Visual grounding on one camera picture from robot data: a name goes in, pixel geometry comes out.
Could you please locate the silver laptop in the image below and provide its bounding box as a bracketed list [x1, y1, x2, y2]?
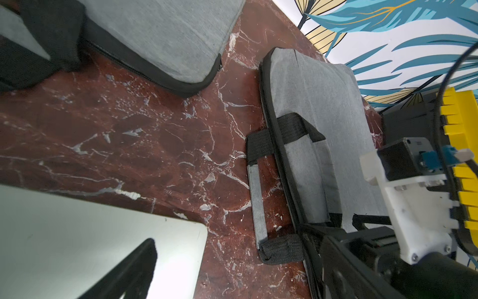
[1, 185, 208, 299]

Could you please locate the grey laptop bag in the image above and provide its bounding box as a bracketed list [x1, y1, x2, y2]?
[1, 1, 244, 98]
[245, 47, 391, 266]

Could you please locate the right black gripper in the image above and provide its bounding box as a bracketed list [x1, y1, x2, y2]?
[299, 215, 478, 299]

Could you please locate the yellow black toolbox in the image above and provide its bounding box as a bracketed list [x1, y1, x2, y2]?
[378, 87, 478, 255]

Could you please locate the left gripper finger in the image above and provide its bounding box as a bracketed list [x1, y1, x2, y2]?
[80, 238, 158, 299]

